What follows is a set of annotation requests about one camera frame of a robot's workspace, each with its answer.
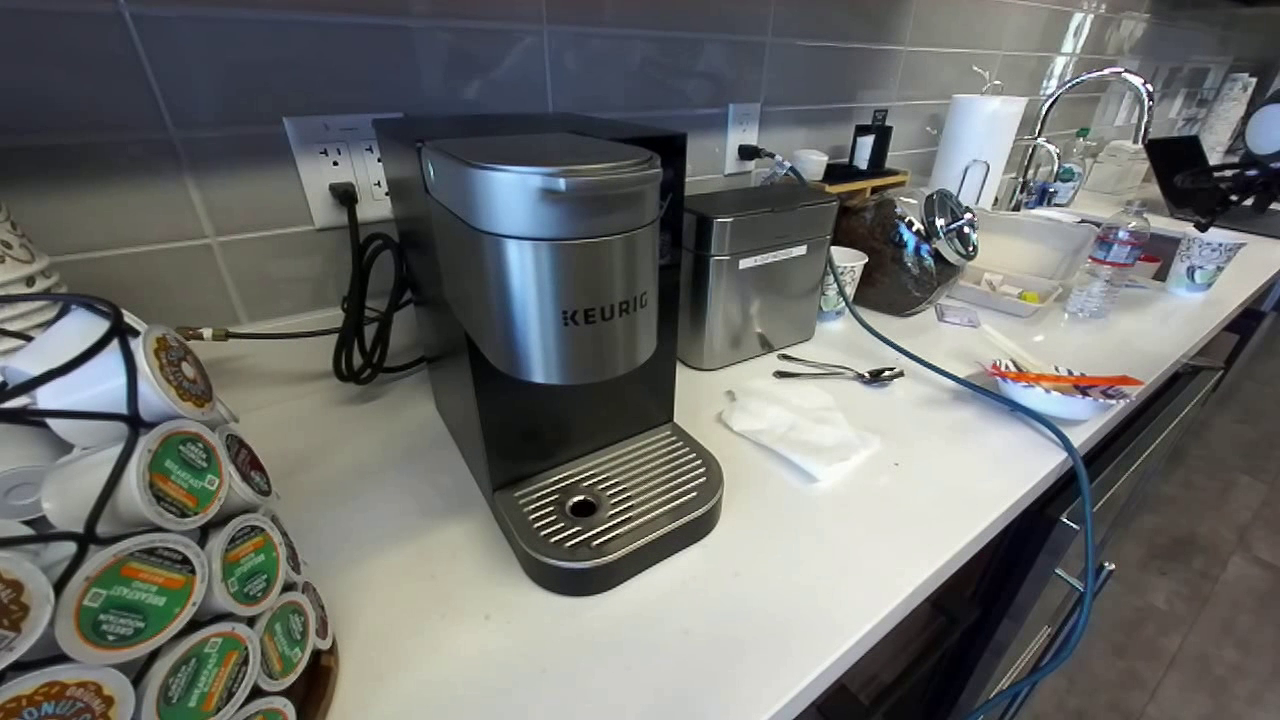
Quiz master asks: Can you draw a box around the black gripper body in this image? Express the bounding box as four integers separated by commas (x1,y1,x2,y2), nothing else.
1209,158,1280,241

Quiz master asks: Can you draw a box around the small white paper cup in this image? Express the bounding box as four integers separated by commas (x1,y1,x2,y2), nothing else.
811,241,870,328

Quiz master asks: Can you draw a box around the black silver Keurig coffee machine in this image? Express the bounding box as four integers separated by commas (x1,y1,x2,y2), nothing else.
373,112,728,602

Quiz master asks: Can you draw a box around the dark lid coffee pod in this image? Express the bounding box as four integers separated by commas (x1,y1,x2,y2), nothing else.
215,425,278,513

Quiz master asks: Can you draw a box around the green lid coffee pod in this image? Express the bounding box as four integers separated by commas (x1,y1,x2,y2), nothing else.
50,527,210,667
123,417,235,536
135,618,261,720
248,587,325,698
200,510,297,619

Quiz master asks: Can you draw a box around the brown lid coffee pod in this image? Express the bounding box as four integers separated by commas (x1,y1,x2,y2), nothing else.
127,319,222,425
0,659,141,720
0,545,60,672

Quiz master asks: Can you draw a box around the black laptop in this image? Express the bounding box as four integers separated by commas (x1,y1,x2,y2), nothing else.
1138,129,1229,234

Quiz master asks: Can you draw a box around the steel sink basin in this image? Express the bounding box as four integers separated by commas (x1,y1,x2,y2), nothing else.
1136,230,1202,294

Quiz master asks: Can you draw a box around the clear plastic water bottle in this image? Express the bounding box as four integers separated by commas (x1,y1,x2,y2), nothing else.
1065,215,1154,326

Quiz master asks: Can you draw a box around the chrome sink faucet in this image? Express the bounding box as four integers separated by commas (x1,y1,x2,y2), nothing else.
1016,65,1164,213

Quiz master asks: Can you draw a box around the orange packets bundle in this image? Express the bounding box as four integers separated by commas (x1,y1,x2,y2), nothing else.
984,361,1147,405

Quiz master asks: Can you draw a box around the white paper towel roll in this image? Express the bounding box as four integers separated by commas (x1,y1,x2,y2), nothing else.
923,88,1036,215

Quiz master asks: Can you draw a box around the patterned rim paper plate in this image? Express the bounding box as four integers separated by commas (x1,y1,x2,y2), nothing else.
981,356,1147,429

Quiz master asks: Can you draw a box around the chrome paper towel holder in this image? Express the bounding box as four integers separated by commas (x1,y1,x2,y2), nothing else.
953,158,999,213

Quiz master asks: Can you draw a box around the wooden countertop rack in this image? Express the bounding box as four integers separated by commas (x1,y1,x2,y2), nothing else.
818,167,917,220

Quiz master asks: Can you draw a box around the black box on rack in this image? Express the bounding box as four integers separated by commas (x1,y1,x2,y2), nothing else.
843,122,896,180

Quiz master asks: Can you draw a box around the metal spoon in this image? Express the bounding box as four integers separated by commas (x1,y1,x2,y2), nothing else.
767,361,906,393

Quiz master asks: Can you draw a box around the small white bowl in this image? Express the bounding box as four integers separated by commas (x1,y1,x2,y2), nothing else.
783,143,834,190

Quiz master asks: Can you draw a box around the thin metal utensil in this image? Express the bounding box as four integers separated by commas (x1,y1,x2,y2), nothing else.
776,350,870,376

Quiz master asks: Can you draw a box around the white paper napkin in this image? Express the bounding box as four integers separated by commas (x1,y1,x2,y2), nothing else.
710,384,879,487

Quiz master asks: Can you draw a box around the white ruffled paper stack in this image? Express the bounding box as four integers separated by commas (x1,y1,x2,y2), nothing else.
0,207,65,351

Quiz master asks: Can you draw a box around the long blue cable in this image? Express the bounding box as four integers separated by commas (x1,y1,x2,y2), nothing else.
737,141,1120,720

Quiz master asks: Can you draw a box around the white single wall outlet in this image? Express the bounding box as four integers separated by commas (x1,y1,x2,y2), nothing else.
722,101,767,180

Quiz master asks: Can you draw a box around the black coiled power cord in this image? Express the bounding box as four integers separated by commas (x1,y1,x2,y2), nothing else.
174,180,425,393

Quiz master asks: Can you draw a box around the white double wall outlet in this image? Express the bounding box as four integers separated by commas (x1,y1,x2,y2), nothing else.
278,110,402,230

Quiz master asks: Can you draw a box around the black wire pod carousel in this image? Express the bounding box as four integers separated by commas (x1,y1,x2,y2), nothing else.
0,289,342,720

